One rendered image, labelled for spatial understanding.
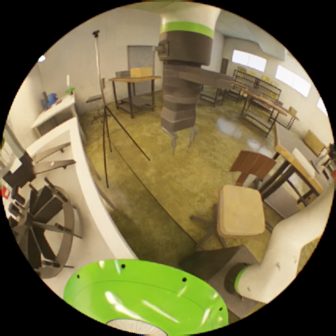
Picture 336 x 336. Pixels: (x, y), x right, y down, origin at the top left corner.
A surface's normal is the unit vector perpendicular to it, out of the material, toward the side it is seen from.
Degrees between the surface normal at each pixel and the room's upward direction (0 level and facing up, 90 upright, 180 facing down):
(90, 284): 23
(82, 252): 0
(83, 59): 90
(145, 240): 0
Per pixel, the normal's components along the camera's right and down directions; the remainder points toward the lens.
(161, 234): 0.04, -0.64
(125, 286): 0.00, -0.87
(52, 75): 0.65, 0.60
